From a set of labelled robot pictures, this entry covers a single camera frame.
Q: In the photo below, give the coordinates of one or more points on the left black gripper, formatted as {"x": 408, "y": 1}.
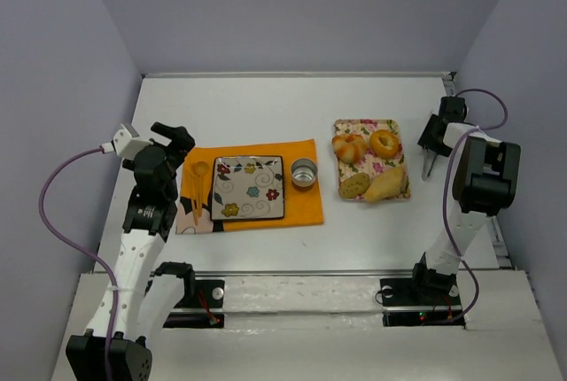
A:
{"x": 175, "y": 141}

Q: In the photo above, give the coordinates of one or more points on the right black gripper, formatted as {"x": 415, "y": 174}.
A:
{"x": 432, "y": 143}

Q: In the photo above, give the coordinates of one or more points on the metal tongs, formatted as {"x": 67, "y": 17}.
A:
{"x": 429, "y": 160}

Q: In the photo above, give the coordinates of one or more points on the golden bagel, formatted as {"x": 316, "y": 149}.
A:
{"x": 384, "y": 144}

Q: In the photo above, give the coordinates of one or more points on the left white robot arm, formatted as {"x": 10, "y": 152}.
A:
{"x": 141, "y": 292}

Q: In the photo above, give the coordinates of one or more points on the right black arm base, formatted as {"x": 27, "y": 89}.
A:
{"x": 402, "y": 307}

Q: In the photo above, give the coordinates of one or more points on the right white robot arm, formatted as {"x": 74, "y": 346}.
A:
{"x": 481, "y": 180}

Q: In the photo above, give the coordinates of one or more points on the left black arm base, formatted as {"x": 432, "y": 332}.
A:
{"x": 203, "y": 310}

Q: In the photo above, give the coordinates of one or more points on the triangular pastry bread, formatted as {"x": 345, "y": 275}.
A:
{"x": 387, "y": 185}

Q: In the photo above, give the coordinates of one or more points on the striped round bread roll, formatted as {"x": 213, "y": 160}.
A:
{"x": 349, "y": 148}

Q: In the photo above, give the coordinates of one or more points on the orange plastic spoon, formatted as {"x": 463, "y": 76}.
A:
{"x": 200, "y": 170}

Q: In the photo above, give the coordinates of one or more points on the floral rectangular tray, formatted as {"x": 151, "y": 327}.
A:
{"x": 370, "y": 163}

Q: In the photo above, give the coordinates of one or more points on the square floral plate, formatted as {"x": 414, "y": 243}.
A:
{"x": 247, "y": 188}

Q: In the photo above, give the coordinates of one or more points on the green speckled cookie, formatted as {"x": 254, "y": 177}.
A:
{"x": 354, "y": 186}

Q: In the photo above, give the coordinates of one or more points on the small metal cup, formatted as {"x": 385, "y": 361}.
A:
{"x": 304, "y": 173}

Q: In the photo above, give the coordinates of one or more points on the orange cartoon placemat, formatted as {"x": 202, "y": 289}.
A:
{"x": 301, "y": 207}

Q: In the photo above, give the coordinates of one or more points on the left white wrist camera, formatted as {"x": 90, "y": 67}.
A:
{"x": 127, "y": 143}

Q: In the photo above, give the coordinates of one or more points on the metal table rail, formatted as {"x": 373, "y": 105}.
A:
{"x": 334, "y": 272}

